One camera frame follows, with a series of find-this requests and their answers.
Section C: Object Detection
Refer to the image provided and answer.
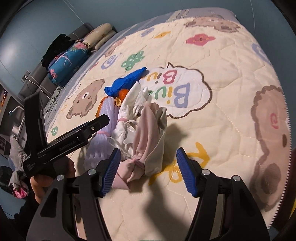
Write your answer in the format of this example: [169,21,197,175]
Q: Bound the cream bear printed blanket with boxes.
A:
[45,10,290,232]

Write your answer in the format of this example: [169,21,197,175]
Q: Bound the person's left hand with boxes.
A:
[31,156,75,204]

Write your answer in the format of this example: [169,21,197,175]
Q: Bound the black folded cloth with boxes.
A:
[41,34,75,69]

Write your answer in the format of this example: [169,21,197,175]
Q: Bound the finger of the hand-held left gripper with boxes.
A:
[81,115,110,139]
[24,91,48,159]

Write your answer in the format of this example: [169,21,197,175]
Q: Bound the blue floral folded quilt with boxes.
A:
[48,43,89,86]

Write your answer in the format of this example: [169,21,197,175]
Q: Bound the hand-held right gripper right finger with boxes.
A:
[176,148,271,241]

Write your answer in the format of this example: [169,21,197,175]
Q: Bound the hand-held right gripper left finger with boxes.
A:
[27,148,121,241]

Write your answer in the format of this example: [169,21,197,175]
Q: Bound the white shelf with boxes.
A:
[0,83,26,158]

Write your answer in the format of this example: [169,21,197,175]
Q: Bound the blue glove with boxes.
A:
[105,67,147,96]

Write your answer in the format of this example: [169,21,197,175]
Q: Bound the pink beige cloth garment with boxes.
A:
[112,101,168,189]

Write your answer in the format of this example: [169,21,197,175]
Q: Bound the grey bed headboard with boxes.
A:
[18,23,93,98]

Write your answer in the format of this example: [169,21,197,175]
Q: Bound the white charging cable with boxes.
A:
[25,76,60,98]

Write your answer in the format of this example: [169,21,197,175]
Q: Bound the grey patterned cloth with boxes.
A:
[9,137,29,198]

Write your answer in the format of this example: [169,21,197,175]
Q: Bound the green cloth pouch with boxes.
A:
[47,87,65,109]

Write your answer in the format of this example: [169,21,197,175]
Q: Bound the beige stacked pillows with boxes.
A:
[84,23,116,51]

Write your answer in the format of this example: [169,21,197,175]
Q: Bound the white printed cloth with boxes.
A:
[117,82,153,145]

